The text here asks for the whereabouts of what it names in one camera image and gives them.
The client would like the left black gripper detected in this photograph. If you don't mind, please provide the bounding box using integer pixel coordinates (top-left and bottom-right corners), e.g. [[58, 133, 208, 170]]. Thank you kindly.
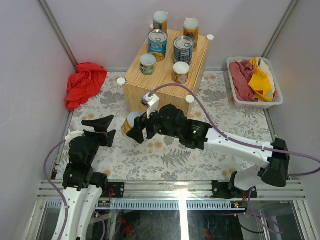
[[84, 115, 119, 166]]

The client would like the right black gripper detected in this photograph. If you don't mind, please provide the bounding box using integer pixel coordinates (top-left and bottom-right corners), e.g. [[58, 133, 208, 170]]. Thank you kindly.
[[127, 104, 181, 144]]

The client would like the short yellow silver-top can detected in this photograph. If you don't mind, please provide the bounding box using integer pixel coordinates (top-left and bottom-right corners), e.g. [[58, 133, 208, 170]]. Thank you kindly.
[[121, 111, 143, 136]]

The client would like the small green white-lid can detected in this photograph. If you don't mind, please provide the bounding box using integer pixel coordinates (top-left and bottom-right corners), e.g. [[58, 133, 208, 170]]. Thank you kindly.
[[139, 53, 157, 76]]

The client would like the fruit can silver bottom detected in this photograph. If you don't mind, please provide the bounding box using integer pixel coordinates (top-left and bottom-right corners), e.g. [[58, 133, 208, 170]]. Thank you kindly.
[[172, 61, 190, 84]]

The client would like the Progresso chicken noodle can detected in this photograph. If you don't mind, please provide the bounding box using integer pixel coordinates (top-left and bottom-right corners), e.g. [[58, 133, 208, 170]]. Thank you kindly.
[[148, 29, 168, 62]]

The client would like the dark blue soup can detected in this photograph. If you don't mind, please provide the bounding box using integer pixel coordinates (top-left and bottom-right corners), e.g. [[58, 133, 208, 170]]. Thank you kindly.
[[173, 35, 194, 66]]

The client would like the tall yellow congee can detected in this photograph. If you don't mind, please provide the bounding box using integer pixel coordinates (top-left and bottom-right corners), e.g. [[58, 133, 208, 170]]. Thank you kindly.
[[183, 18, 199, 52]]

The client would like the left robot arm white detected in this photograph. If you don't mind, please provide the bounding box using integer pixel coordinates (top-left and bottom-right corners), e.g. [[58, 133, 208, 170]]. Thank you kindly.
[[52, 115, 116, 240]]

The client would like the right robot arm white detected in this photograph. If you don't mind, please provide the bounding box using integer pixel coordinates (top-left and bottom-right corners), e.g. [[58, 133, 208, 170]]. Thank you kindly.
[[123, 104, 290, 199]]

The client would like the floral table mat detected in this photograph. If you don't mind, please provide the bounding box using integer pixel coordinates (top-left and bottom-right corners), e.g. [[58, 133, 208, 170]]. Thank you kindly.
[[69, 71, 272, 181]]

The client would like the wooden grain cabinet box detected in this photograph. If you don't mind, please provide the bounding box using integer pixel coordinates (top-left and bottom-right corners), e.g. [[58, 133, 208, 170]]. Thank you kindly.
[[124, 29, 210, 117]]

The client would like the red crumpled cloth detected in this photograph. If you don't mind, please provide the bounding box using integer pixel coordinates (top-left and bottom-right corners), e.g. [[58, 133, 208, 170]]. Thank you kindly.
[[65, 62, 108, 112]]

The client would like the white corner connector front-left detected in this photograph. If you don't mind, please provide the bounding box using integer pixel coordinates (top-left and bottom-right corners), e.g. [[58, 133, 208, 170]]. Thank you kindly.
[[117, 77, 126, 86]]

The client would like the white corner connector front-right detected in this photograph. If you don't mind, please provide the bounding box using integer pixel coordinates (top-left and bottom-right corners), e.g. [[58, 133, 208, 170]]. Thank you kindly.
[[185, 95, 195, 104]]

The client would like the pink cloth in basket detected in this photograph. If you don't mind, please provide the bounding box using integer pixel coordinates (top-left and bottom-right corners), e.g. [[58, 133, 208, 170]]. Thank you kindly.
[[229, 60, 255, 102]]

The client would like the white corner connector back-right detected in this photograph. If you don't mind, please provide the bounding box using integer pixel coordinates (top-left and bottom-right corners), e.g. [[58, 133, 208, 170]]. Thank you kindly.
[[206, 34, 214, 41]]

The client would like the white plastic basket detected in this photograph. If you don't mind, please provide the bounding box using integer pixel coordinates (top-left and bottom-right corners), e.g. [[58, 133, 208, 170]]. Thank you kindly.
[[226, 56, 284, 109]]

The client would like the yellow cloth in basket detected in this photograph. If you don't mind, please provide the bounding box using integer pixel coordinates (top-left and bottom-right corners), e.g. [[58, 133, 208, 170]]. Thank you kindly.
[[248, 57, 274, 102]]

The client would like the white cloth in basket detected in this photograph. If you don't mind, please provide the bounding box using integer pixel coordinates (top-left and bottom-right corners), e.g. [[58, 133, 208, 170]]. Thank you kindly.
[[256, 57, 275, 94]]

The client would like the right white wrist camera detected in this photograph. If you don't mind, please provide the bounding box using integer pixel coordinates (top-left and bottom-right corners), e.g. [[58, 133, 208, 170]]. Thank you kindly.
[[141, 93, 160, 119]]

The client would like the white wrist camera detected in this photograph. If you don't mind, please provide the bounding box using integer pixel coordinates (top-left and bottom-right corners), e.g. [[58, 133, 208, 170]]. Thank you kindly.
[[64, 130, 84, 143], [141, 93, 160, 119]]

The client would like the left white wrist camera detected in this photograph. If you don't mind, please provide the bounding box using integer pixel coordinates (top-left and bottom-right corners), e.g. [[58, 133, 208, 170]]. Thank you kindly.
[[64, 130, 84, 143]]

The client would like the aluminium mounting rail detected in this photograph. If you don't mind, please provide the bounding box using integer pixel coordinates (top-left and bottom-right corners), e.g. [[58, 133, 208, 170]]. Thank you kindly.
[[37, 179, 306, 201]]

